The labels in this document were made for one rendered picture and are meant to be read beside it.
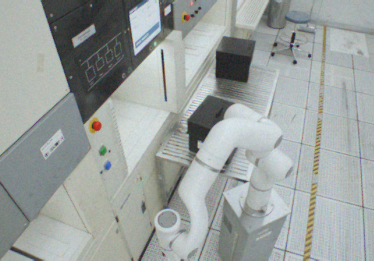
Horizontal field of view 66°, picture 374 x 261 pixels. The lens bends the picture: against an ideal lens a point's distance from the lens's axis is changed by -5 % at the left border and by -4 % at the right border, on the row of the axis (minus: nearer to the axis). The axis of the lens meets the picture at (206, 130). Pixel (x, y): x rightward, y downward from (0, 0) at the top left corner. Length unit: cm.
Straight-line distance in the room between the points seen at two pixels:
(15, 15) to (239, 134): 69
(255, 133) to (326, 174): 210
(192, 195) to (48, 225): 91
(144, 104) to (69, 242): 101
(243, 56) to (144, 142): 105
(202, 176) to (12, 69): 60
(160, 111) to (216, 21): 147
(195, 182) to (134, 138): 101
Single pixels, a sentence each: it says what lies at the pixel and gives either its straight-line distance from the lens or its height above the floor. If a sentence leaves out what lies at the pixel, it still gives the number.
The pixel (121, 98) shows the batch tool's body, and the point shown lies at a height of 88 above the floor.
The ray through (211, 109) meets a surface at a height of 101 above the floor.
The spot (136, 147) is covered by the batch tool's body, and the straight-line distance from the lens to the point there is 182.
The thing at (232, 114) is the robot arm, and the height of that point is 150.
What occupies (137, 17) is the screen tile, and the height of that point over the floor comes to 163.
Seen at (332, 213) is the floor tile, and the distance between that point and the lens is 276.
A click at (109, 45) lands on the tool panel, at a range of 126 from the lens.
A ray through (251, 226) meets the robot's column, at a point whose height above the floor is 76.
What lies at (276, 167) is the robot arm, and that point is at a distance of 135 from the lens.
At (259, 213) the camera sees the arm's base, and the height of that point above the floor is 77.
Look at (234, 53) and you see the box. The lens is 241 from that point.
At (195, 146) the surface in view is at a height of 82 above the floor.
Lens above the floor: 217
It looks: 43 degrees down
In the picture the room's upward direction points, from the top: 2 degrees clockwise
